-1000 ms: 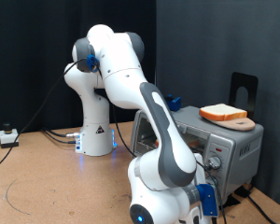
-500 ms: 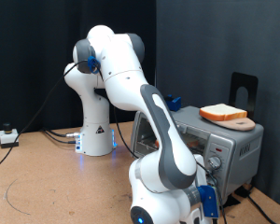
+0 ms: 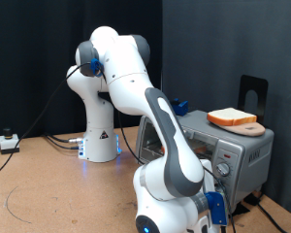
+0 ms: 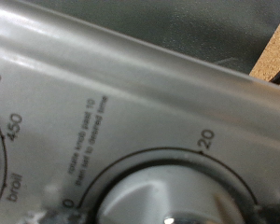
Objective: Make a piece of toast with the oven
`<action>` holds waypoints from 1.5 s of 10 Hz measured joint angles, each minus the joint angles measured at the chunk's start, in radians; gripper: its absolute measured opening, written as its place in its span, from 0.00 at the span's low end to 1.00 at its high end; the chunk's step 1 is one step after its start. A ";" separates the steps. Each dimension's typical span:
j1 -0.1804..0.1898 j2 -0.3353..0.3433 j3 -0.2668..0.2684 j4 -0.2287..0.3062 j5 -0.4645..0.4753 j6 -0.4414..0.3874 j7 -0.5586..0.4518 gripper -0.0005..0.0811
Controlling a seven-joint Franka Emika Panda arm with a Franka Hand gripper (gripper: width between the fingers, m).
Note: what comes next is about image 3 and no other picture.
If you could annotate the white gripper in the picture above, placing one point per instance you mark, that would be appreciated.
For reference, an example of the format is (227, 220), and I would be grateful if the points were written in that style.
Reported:
(210, 174)

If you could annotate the black spatula blue grip block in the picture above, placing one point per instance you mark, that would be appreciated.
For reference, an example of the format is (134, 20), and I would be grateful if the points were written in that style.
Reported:
(181, 108)

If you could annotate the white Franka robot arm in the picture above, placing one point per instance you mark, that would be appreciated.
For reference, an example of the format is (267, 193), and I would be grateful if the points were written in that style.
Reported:
(126, 84)

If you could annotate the silver oven knob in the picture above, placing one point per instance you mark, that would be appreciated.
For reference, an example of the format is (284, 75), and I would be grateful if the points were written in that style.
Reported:
(223, 169)

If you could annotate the silver toaster oven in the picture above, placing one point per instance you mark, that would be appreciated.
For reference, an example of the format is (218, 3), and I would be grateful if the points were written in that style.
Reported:
(258, 168)

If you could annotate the small wooden serving board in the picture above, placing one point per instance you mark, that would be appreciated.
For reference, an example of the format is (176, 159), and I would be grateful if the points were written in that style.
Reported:
(249, 130)

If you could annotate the white emergency stop box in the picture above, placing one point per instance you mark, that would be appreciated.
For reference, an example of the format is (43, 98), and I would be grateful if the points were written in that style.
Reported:
(9, 142)

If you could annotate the black metal bracket with hole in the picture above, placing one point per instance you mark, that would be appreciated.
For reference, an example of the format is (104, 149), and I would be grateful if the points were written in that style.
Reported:
(262, 87)

